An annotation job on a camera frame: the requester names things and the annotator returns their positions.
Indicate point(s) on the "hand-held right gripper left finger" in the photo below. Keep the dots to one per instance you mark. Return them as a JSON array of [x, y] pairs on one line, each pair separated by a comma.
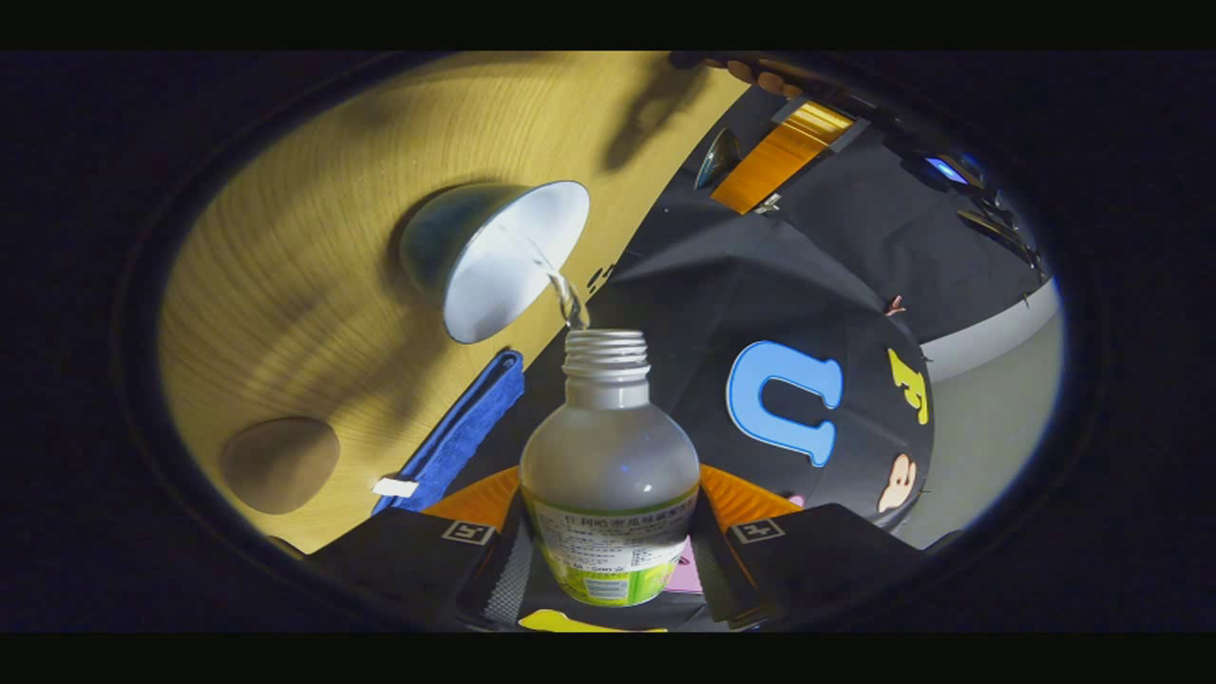
[[508, 579]]

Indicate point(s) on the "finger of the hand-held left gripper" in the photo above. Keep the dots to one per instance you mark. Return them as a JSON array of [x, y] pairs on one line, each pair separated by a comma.
[[779, 157]]

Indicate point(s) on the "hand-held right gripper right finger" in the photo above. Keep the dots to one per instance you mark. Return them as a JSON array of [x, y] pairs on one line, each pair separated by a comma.
[[722, 579]]

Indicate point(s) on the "silver green water bottle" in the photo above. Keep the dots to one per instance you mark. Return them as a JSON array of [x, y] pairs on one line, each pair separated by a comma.
[[608, 456]]

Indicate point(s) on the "brown round coaster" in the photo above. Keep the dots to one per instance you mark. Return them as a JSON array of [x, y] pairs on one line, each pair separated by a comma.
[[280, 465]]

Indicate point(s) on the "teal teacup white inside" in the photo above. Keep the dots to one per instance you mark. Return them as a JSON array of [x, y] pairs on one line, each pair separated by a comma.
[[503, 256]]

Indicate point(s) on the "black backdrop cloth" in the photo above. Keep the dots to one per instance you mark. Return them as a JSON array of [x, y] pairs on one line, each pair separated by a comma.
[[760, 275]]

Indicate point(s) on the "red backdrop clip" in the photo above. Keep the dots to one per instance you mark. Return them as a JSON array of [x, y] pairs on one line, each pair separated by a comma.
[[894, 306]]

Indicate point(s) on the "blue folded towel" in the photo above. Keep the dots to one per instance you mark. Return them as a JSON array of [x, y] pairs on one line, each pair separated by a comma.
[[465, 427]]

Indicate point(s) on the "black round table grommet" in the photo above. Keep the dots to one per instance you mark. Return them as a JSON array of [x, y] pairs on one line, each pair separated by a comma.
[[595, 277]]

